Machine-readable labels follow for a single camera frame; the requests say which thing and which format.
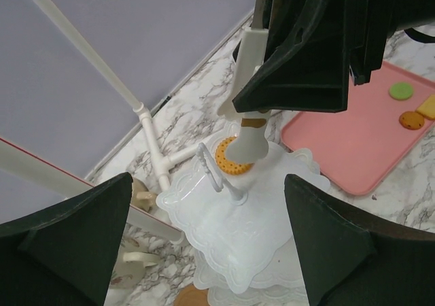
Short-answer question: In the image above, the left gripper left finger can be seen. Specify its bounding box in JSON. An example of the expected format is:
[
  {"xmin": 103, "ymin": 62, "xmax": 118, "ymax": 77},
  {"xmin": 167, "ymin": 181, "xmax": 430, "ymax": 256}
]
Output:
[{"xmin": 1, "ymin": 173, "xmax": 133, "ymax": 305}]

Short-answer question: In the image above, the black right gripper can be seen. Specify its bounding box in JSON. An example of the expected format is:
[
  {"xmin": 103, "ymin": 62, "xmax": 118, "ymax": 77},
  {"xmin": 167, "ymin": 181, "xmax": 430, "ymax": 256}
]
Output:
[{"xmin": 247, "ymin": 0, "xmax": 434, "ymax": 112}]

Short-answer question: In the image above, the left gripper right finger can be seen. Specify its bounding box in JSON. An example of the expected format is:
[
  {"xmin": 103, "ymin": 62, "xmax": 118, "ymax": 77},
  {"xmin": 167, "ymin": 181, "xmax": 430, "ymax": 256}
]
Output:
[{"xmin": 285, "ymin": 174, "xmax": 434, "ymax": 305}]

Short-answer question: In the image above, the green round biscuit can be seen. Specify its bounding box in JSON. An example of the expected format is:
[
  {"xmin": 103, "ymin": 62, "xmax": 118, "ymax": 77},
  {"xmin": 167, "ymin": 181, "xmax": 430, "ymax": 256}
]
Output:
[{"xmin": 389, "ymin": 82, "xmax": 414, "ymax": 101}]

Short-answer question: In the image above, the three tier white stand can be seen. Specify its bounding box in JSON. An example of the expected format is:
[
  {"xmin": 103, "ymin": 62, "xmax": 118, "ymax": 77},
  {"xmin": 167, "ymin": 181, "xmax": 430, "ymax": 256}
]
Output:
[{"xmin": 157, "ymin": 122, "xmax": 330, "ymax": 305}]

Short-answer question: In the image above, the orange sandwich biscuit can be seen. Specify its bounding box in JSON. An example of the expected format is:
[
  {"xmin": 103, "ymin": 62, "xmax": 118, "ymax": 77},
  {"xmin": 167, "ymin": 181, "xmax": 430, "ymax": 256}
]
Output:
[{"xmin": 214, "ymin": 136, "xmax": 253, "ymax": 175}]

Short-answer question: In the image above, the green interior mug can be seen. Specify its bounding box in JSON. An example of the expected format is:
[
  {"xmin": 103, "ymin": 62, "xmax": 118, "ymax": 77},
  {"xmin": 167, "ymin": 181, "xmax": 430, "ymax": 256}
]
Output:
[{"xmin": 109, "ymin": 235, "xmax": 160, "ymax": 289}]

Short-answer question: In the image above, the beige ceramic mug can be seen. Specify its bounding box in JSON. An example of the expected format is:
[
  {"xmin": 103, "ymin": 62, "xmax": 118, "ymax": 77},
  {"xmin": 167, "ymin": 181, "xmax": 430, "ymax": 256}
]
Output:
[{"xmin": 131, "ymin": 177, "xmax": 157, "ymax": 212}]

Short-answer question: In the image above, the pink serving tray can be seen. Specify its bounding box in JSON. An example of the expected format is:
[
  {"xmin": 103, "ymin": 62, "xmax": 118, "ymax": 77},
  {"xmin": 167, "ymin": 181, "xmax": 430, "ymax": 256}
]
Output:
[{"xmin": 281, "ymin": 62, "xmax": 434, "ymax": 195}]

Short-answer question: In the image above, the left white pvc pole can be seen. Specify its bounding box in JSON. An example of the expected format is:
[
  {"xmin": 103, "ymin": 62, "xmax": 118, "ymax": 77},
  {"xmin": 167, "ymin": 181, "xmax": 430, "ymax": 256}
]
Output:
[{"xmin": 1, "ymin": 138, "xmax": 187, "ymax": 245}]

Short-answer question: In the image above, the white pvc pole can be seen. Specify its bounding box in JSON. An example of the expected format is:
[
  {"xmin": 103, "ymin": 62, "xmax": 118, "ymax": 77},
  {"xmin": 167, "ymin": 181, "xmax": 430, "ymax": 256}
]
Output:
[
  {"xmin": 13, "ymin": 0, "xmax": 218, "ymax": 191},
  {"xmin": 1, "ymin": 138, "xmax": 187, "ymax": 245}
]

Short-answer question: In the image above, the wooden coaster far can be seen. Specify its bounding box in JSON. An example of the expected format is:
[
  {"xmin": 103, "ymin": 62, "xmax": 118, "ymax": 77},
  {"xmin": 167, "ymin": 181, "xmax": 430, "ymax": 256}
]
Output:
[{"xmin": 173, "ymin": 284, "xmax": 209, "ymax": 306}]

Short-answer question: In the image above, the orange chip cookie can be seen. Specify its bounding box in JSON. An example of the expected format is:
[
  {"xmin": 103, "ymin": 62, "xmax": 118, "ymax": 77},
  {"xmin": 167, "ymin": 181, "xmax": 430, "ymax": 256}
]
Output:
[{"xmin": 399, "ymin": 111, "xmax": 425, "ymax": 130}]

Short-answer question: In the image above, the yellow rectangular biscuit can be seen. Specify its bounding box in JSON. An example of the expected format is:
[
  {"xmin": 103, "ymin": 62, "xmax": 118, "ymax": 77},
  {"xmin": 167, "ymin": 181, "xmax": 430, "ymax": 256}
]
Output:
[{"xmin": 415, "ymin": 94, "xmax": 435, "ymax": 121}]

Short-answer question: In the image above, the middle white pvc pole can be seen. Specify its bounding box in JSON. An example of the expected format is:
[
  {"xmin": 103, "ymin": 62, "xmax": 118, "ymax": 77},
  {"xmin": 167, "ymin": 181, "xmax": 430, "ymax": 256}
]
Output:
[{"xmin": 13, "ymin": 0, "xmax": 218, "ymax": 191}]

